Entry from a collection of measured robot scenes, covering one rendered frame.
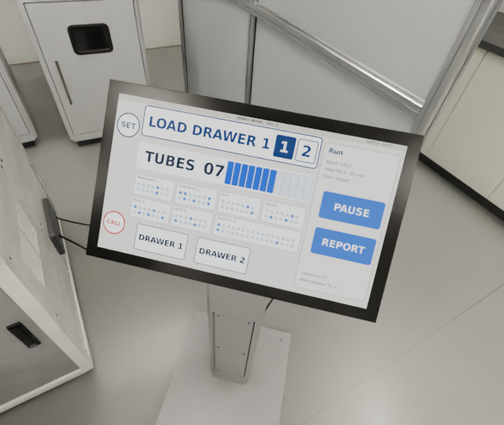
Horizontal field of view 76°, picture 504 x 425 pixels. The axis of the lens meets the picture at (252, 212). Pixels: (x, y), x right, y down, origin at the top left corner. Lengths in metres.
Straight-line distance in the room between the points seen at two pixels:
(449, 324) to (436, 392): 0.36
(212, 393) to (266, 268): 0.97
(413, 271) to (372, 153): 1.53
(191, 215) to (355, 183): 0.27
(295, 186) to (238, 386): 1.07
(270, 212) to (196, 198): 0.13
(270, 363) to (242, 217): 1.04
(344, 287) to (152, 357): 1.14
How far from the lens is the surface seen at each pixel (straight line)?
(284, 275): 0.55
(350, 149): 0.54
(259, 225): 0.54
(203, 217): 0.55
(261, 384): 1.48
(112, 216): 0.61
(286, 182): 0.53
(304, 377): 1.55
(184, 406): 1.46
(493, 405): 1.87
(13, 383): 1.47
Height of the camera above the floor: 1.46
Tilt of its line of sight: 47 degrees down
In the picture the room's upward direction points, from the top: 6 degrees clockwise
